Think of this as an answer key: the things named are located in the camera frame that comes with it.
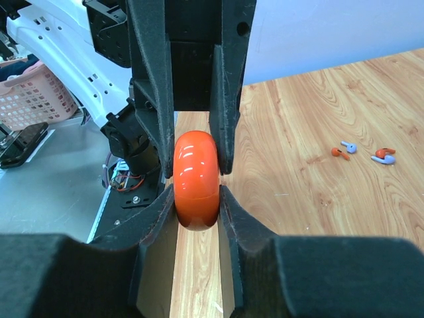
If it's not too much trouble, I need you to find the black smartphone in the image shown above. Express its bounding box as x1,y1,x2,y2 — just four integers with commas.
1,122,49,170

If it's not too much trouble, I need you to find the pink laundry basket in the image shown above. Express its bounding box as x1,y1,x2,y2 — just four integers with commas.
1,62,78,131

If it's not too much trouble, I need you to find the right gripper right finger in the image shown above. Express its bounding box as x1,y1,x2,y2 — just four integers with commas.
218,186,423,317

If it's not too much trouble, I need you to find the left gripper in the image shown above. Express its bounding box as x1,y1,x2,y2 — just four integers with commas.
127,1,256,178

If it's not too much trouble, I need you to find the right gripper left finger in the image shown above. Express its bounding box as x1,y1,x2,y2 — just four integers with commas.
1,187,176,317

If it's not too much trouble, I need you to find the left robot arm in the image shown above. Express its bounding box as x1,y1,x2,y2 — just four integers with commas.
1,1,256,178

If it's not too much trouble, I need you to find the small orange earbud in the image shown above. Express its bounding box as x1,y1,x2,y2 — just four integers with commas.
331,148,350,161
375,148,396,159

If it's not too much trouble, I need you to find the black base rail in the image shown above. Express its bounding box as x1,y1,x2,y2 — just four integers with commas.
87,160,165,243

